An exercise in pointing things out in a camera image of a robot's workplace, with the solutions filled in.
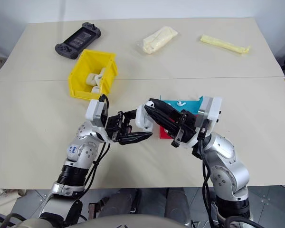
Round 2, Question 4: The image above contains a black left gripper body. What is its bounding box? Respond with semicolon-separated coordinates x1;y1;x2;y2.
105;111;134;143

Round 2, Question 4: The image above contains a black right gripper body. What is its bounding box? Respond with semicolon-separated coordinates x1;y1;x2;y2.
171;109;201;147

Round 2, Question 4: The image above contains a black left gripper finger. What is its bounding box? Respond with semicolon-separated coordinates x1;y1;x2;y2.
119;132;153;145
118;109;139;120

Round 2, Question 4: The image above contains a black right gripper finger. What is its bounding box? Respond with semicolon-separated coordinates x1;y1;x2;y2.
143;105;181;141
148;98;184;121

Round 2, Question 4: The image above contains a white earbuds charging case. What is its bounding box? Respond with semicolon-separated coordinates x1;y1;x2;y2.
134;103;155;133

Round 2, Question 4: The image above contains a yellow plastic bin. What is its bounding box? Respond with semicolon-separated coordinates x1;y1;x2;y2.
68;49;119;100

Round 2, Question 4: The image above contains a teal and red tray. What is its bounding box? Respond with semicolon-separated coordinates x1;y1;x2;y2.
158;95;204;140

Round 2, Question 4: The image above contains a bagged pale yellow bread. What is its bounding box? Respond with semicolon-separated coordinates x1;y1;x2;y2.
135;25;179;56

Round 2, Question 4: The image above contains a long wrapped yellow stick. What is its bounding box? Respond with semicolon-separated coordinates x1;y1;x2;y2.
199;34;252;56

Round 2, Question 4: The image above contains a grey robot torso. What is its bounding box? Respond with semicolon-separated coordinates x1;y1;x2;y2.
20;213;190;228

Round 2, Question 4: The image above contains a black handheld game console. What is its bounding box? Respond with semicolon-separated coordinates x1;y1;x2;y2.
54;22;102;60

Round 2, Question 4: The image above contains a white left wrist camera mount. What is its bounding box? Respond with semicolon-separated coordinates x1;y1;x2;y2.
85;99;109;127

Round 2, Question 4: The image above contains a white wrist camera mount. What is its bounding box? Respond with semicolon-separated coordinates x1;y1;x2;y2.
180;95;223;150
85;99;109;127

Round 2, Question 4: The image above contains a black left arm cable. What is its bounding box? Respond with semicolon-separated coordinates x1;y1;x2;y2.
82;94;111;192

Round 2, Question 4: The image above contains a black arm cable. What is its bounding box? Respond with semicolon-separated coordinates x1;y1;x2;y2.
196;127;220;228
82;94;111;192

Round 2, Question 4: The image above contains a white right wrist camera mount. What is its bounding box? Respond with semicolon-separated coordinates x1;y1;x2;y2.
180;95;223;150

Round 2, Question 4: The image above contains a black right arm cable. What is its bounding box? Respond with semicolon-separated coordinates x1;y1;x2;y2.
196;127;220;228

